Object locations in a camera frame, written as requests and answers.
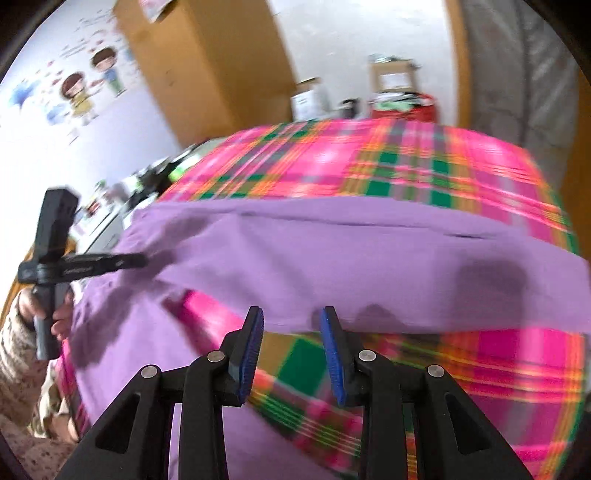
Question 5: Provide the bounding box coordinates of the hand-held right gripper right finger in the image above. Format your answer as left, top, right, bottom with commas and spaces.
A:
320, 305, 532, 480

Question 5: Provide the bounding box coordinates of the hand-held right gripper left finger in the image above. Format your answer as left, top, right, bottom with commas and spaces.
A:
58, 305, 265, 480

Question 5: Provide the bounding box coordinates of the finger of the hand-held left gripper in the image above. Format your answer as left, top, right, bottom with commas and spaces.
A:
99, 253, 149, 274

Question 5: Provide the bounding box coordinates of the purple fleece cloth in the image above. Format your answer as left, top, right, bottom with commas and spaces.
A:
65, 196, 591, 480

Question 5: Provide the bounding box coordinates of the person's left forearm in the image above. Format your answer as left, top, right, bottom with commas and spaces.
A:
0, 300, 75, 439

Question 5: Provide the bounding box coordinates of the person's left hand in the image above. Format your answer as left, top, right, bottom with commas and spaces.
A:
17, 288, 75, 343

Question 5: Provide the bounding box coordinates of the pink green plaid sheet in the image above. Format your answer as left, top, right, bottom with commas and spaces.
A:
60, 117, 591, 480

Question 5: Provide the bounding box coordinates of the person's floral fleece clothing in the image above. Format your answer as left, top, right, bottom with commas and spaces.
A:
0, 415, 93, 480

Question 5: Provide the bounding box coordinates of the wooden wardrobe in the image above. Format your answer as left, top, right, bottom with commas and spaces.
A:
113, 0, 296, 148

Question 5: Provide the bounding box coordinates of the white plastic bag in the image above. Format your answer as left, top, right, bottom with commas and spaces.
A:
139, 0, 177, 21

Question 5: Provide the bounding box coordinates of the white cardboard box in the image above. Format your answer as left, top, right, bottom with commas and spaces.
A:
290, 78, 331, 121

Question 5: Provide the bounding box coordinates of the red bag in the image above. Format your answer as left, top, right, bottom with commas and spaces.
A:
369, 92, 437, 124

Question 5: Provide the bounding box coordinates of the brown cardboard box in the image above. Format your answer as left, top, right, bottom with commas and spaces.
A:
367, 54, 417, 100

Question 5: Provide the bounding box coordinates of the cartoon children wall sticker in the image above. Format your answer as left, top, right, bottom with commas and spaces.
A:
9, 14, 139, 144

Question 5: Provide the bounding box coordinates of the wooden door frame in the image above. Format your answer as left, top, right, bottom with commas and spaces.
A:
443, 0, 472, 127

